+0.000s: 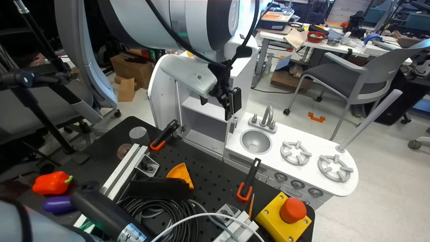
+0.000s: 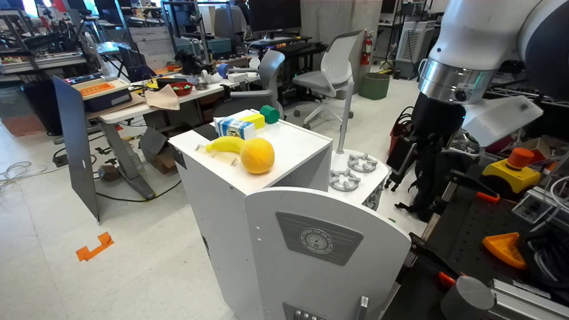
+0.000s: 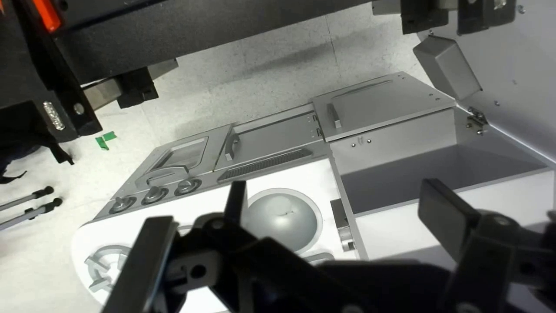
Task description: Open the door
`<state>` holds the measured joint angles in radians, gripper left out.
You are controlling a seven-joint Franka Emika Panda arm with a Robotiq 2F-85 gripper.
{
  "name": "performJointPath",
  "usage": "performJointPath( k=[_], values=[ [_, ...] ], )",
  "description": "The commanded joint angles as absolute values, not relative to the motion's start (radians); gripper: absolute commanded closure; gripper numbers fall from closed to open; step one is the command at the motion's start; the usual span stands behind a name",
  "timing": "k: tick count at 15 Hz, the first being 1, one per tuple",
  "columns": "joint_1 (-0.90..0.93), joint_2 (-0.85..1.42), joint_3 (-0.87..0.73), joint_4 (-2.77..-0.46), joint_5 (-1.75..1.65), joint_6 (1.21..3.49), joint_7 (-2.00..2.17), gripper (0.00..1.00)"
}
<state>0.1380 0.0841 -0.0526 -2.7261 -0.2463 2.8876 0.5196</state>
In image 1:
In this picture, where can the grey office chair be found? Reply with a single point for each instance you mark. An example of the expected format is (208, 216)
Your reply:
(20, 111)

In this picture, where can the orange bracket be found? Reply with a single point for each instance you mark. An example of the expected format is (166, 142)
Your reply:
(315, 117)

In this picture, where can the grey chair with armrests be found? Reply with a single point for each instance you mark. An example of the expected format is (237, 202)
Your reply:
(346, 77)

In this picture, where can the purple toy eggplant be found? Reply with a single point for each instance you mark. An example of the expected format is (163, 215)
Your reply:
(57, 204)

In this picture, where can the toy stove knob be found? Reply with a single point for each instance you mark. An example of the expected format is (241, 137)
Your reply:
(297, 184)
(315, 192)
(281, 177)

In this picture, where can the brown paper bag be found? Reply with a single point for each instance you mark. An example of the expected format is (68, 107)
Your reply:
(295, 38)

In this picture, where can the yellow box with red button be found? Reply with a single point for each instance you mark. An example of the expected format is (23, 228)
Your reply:
(275, 222)

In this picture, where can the toy kitchen tap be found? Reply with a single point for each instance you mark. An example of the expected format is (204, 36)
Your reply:
(267, 117)

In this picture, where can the toy kitchen burner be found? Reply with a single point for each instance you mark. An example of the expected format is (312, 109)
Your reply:
(336, 168)
(296, 153)

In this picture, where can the steel bowl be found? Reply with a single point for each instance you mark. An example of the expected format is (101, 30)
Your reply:
(333, 42)

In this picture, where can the orange wedge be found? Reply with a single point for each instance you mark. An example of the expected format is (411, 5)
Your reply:
(181, 173)

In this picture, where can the pencil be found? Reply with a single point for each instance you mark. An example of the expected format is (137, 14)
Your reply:
(251, 206)

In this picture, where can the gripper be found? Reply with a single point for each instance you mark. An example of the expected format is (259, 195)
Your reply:
(218, 93)

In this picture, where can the grey cylinder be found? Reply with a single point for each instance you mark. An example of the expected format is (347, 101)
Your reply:
(139, 136)

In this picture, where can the black case with orange tray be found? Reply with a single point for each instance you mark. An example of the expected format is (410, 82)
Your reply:
(275, 20)

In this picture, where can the black clamp with orange tip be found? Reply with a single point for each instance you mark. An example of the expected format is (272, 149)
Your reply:
(250, 178)
(164, 134)

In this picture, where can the white toy kitchen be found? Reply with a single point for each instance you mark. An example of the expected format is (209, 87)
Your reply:
(302, 174)

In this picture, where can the white table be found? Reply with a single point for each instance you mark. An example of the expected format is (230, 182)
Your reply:
(336, 48)

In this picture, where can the aluminium bracket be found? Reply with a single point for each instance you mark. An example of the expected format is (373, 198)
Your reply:
(235, 223)

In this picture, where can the aluminium rail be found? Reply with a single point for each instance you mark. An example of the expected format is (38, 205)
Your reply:
(124, 169)

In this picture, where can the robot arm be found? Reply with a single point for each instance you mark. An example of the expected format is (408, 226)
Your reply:
(151, 20)

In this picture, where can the red toy bell pepper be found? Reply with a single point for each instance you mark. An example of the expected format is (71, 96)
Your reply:
(50, 183)

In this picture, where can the brown disc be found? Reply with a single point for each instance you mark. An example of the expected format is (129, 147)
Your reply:
(123, 152)

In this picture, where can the black cabinet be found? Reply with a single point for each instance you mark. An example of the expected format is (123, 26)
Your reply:
(403, 97)

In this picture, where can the red bowl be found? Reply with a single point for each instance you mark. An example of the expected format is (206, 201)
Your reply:
(315, 37)

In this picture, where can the grey toy kitchen pole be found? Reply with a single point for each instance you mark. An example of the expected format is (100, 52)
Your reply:
(369, 117)

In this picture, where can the dark cylinder with label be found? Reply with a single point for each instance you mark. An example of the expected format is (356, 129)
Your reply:
(100, 211)

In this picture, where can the blue tape roll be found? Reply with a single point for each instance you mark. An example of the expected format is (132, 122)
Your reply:
(371, 38)

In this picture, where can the small cardboard piece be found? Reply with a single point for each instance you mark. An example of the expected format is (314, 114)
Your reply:
(126, 90)

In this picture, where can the spray bottle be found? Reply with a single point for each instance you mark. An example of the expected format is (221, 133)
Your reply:
(267, 65)

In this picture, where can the flat cardboard box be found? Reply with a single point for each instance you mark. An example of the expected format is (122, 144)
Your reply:
(285, 80)

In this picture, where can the toy kitchen door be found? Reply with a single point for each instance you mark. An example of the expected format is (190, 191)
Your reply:
(164, 101)

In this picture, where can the toy kitchen sink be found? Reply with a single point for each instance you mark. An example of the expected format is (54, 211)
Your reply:
(255, 141)

